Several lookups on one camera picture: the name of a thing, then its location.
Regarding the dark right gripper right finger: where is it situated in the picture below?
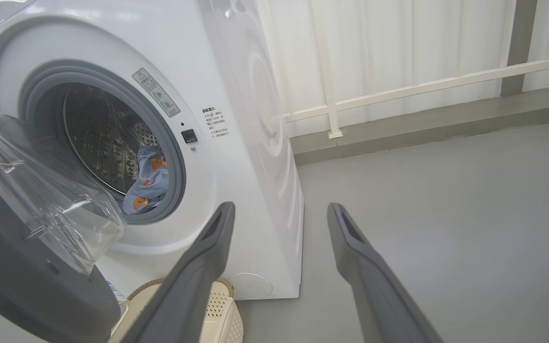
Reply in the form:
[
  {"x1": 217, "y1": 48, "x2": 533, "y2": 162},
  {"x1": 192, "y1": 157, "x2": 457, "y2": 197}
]
[{"x1": 327, "y1": 202, "x2": 444, "y2": 343}]

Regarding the blue bear-print garment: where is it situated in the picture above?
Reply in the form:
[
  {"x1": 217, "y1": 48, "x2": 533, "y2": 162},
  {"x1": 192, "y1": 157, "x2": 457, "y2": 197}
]
[{"x1": 122, "y1": 145, "x2": 170, "y2": 215}]

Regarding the grey warning sticker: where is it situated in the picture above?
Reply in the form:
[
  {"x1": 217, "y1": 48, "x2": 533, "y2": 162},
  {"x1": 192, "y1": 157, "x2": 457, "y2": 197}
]
[{"x1": 132, "y1": 67, "x2": 181, "y2": 118}]

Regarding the black round glass washer door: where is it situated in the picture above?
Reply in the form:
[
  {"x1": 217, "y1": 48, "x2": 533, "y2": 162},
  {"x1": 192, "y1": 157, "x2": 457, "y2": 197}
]
[{"x1": 0, "y1": 107, "x2": 127, "y2": 343}]

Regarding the cream laundry basket brown rim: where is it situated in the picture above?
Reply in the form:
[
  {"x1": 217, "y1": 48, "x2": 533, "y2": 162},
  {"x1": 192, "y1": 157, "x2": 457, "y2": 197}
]
[{"x1": 108, "y1": 278, "x2": 245, "y2": 343}]

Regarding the blue energy label sticker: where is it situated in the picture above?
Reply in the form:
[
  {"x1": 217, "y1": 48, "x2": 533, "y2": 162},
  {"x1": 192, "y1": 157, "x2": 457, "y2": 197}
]
[{"x1": 106, "y1": 280, "x2": 128, "y2": 305}]

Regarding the round white filter cover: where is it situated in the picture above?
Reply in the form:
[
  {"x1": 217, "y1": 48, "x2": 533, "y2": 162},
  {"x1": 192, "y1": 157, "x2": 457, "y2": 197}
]
[{"x1": 228, "y1": 272, "x2": 273, "y2": 301}]

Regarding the white metal railing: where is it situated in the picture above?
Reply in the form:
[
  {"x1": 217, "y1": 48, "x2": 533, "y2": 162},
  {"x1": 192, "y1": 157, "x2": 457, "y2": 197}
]
[
  {"x1": 255, "y1": 0, "x2": 549, "y2": 139},
  {"x1": 282, "y1": 0, "x2": 549, "y2": 140}
]

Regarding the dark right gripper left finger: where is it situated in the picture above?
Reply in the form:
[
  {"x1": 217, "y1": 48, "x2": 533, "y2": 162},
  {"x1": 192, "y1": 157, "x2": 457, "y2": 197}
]
[{"x1": 121, "y1": 202, "x2": 236, "y2": 343}]

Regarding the white front-load washing machine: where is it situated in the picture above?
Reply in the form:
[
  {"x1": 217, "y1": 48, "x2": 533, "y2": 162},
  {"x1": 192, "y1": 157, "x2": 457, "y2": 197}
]
[{"x1": 0, "y1": 0, "x2": 305, "y2": 343}]

